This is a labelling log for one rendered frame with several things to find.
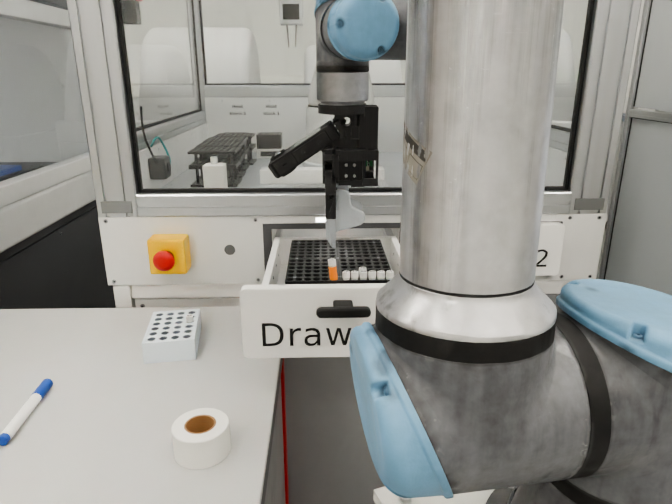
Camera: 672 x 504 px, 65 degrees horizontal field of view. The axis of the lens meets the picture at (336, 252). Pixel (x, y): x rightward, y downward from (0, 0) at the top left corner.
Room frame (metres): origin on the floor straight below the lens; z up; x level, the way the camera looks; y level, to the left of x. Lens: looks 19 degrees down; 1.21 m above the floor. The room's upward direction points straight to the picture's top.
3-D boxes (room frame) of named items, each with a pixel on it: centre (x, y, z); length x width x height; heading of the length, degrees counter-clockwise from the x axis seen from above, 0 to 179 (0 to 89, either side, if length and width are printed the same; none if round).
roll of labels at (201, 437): (0.56, 0.17, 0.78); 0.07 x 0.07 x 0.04
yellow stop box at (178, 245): (1.00, 0.33, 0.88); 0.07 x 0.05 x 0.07; 92
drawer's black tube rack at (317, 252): (0.90, 0.00, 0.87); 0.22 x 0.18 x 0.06; 2
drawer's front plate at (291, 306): (0.70, -0.01, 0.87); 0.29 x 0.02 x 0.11; 92
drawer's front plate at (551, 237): (1.03, -0.31, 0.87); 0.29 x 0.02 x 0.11; 92
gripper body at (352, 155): (0.80, -0.02, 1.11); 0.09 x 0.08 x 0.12; 91
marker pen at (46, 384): (0.64, 0.43, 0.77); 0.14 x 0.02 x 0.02; 5
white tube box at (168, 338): (0.84, 0.29, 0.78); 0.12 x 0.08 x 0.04; 10
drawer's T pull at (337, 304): (0.67, -0.01, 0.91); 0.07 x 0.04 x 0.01; 92
